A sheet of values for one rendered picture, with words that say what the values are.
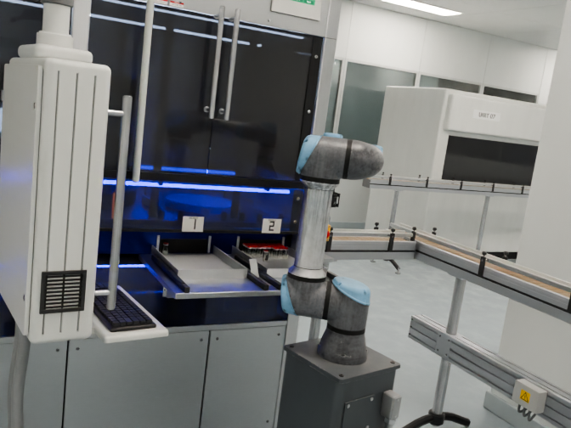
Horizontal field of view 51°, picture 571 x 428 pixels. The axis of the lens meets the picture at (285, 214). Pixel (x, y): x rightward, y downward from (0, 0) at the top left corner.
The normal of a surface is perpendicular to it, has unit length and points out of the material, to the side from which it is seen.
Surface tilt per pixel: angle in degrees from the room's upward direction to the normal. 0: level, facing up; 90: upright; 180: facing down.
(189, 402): 90
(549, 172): 90
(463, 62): 90
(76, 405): 90
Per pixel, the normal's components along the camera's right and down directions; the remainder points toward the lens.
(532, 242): -0.88, -0.03
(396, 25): 0.46, 0.21
